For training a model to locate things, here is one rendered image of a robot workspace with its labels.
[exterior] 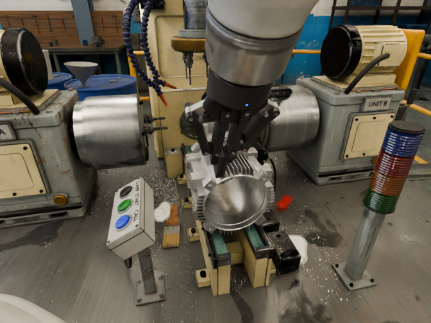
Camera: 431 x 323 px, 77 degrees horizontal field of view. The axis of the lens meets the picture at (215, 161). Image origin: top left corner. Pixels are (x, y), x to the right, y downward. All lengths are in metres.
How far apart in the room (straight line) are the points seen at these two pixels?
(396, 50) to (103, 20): 5.40
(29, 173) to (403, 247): 1.12
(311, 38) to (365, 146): 5.47
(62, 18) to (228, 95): 6.02
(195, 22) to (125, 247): 0.69
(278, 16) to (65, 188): 0.86
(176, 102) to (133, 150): 0.29
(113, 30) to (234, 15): 5.78
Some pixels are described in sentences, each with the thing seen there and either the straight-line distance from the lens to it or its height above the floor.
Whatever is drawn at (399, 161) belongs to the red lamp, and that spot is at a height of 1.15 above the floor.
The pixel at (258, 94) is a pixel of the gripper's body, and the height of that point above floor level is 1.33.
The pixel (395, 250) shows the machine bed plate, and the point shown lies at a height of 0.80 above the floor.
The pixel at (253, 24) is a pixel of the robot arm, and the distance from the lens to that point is 0.24.
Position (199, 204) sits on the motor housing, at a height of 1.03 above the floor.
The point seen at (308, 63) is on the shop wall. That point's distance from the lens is 6.61.
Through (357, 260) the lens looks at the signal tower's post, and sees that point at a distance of 0.79.
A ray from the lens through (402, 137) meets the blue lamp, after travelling 0.61.
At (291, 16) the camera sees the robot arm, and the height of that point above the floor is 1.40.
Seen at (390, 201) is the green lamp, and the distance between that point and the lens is 0.68.
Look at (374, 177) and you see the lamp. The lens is 0.66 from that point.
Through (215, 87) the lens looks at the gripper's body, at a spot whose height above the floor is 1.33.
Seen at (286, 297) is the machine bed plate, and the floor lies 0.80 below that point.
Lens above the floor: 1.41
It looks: 29 degrees down
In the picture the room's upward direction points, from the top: straight up
